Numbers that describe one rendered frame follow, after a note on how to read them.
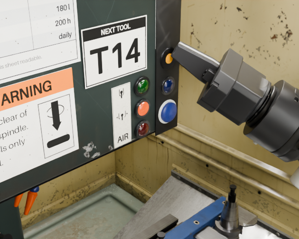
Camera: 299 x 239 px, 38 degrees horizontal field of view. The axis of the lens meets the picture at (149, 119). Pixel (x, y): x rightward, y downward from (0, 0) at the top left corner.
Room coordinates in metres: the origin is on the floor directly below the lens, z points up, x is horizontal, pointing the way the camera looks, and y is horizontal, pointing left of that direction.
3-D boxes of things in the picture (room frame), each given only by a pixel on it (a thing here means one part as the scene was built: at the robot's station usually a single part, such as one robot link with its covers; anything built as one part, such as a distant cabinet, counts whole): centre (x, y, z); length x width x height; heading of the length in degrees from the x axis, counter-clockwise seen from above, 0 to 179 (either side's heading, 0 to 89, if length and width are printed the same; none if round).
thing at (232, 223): (0.78, -0.18, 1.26); 0.04 x 0.04 x 0.07
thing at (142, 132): (0.53, 0.01, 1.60); 0.02 x 0.01 x 0.02; 133
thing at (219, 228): (0.78, -0.18, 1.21); 0.06 x 0.06 x 0.03
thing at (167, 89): (0.56, -0.03, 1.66); 0.02 x 0.01 x 0.02; 133
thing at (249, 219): (0.82, -0.22, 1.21); 0.07 x 0.05 x 0.01; 43
